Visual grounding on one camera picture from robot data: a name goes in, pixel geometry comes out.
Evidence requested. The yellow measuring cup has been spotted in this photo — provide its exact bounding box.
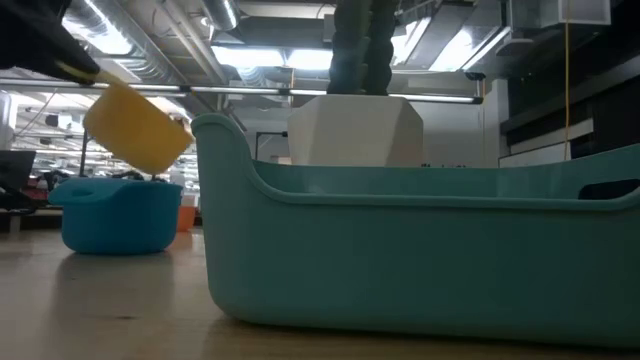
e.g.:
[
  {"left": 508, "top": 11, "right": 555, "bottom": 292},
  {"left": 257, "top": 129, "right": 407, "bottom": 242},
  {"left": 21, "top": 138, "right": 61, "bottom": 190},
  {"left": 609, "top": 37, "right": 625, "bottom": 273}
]
[{"left": 54, "top": 60, "right": 195, "bottom": 176}]

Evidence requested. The large blue measuring cup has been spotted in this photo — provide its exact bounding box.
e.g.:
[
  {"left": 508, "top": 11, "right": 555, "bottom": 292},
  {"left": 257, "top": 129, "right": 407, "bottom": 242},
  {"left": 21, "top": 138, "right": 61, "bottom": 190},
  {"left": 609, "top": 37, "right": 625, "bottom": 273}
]
[{"left": 48, "top": 177, "right": 184, "bottom": 256}]

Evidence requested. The teal plastic basket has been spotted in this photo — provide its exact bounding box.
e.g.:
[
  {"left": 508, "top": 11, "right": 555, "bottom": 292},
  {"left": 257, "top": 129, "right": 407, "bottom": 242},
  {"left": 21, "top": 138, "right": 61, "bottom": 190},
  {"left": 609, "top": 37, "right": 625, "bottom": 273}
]
[{"left": 191, "top": 112, "right": 640, "bottom": 350}]

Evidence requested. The black monitor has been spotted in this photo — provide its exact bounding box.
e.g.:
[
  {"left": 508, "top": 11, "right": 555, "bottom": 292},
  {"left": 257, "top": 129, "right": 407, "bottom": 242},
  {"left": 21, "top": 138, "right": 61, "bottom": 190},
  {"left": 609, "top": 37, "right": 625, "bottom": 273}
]
[{"left": 0, "top": 149, "right": 37, "bottom": 194}]

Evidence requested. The green cactus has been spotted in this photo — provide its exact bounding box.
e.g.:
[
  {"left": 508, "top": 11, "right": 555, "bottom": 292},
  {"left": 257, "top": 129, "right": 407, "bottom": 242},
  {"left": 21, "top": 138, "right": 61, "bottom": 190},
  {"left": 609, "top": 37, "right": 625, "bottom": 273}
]
[{"left": 326, "top": 0, "right": 401, "bottom": 97}]

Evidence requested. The white hexagonal plant pot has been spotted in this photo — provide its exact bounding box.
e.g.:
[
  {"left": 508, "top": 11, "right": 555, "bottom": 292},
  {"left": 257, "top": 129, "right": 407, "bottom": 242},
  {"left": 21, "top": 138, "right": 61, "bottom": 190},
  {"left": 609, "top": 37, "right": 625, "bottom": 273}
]
[{"left": 287, "top": 94, "right": 425, "bottom": 168}]

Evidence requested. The long horizontal light bar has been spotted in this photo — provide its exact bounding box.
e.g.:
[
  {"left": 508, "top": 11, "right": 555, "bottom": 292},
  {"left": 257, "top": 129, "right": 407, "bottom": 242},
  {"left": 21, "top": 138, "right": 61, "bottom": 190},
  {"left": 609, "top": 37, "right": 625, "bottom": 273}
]
[{"left": 0, "top": 78, "right": 485, "bottom": 105}]

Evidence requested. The silver ceiling duct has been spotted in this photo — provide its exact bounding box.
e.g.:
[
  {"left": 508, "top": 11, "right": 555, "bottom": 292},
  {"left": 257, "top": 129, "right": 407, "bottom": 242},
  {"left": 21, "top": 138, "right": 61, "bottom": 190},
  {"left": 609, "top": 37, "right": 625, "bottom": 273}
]
[{"left": 199, "top": 0, "right": 241, "bottom": 32}]

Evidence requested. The thin yellow cable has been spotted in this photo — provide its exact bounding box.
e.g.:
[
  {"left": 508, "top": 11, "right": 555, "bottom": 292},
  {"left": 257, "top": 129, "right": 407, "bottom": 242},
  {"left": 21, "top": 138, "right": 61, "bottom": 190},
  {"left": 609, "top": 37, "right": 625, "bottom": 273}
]
[{"left": 563, "top": 0, "right": 571, "bottom": 162}]

